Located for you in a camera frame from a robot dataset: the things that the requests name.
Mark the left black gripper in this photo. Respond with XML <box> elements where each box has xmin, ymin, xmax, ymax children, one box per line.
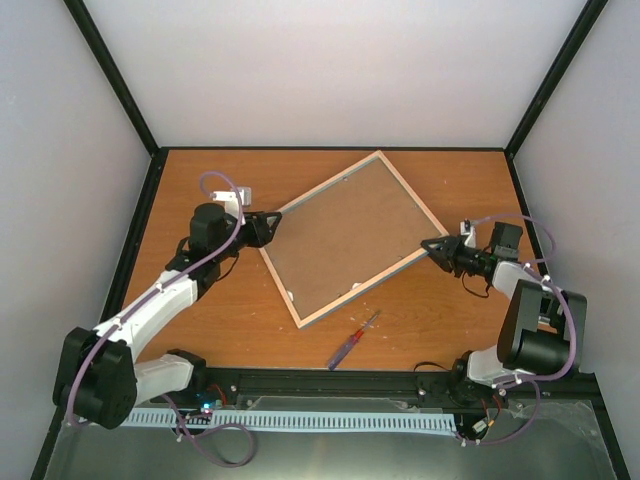
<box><xmin>214</xmin><ymin>212</ymin><xmax>282</xmax><ymax>261</ymax></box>

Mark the blue wooden photo frame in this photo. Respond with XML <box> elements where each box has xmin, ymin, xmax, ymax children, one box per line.
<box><xmin>261</xmin><ymin>151</ymin><xmax>448</xmax><ymax>329</ymax></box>

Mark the red purple handled screwdriver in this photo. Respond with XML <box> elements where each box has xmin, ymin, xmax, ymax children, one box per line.
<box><xmin>327</xmin><ymin>310</ymin><xmax>381</xmax><ymax>371</ymax></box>

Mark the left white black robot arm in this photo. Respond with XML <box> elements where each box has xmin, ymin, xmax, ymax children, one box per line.
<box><xmin>53</xmin><ymin>203</ymin><xmax>282</xmax><ymax>429</ymax></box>

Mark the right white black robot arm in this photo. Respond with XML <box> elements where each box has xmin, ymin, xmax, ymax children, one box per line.
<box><xmin>421</xmin><ymin>220</ymin><xmax>587</xmax><ymax>406</ymax></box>

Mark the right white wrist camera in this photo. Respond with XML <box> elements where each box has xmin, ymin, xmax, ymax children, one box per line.
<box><xmin>460</xmin><ymin>219</ymin><xmax>476</xmax><ymax>248</ymax></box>

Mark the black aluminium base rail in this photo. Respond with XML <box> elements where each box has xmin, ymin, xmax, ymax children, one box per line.
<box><xmin>144</xmin><ymin>366</ymin><xmax>599</xmax><ymax>409</ymax></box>

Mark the grey metal base plate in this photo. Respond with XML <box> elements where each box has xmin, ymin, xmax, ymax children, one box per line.
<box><xmin>43</xmin><ymin>391</ymin><xmax>617</xmax><ymax>480</ymax></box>

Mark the light blue slotted cable duct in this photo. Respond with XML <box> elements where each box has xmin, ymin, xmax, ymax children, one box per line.
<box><xmin>122</xmin><ymin>406</ymin><xmax>458</xmax><ymax>434</ymax></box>

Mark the black enclosure frame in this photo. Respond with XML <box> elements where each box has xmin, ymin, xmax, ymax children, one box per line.
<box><xmin>29</xmin><ymin>0</ymin><xmax>632</xmax><ymax>480</ymax></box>

